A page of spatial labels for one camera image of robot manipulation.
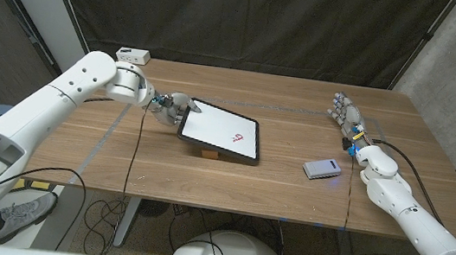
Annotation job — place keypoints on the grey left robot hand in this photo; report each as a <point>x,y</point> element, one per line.
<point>169,109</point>

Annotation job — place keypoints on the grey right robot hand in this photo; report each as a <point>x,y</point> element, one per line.
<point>351,118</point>

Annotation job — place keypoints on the small black-framed whiteboard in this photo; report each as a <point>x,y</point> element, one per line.
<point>219,128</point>

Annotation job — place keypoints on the grey whiteboard eraser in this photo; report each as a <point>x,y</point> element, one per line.
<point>321,168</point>

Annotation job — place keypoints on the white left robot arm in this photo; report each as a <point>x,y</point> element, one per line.
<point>37,121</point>

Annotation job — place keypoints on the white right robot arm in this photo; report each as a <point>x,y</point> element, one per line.
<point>417,220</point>

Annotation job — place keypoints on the small wooden block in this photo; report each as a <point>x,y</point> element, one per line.
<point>209,155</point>

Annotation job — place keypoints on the white power strip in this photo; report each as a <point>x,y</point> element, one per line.
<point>132,55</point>

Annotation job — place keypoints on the black round floor object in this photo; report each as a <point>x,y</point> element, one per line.
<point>154,209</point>

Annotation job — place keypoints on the black backdrop stand pole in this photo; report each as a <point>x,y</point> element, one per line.
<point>426,36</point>
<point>68,8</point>

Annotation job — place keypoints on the black backdrop curtain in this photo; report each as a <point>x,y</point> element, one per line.
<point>246,16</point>

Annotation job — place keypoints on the white table leg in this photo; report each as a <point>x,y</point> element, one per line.
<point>126,224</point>

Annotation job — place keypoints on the grey sneaker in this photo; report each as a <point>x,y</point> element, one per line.
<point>25,213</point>

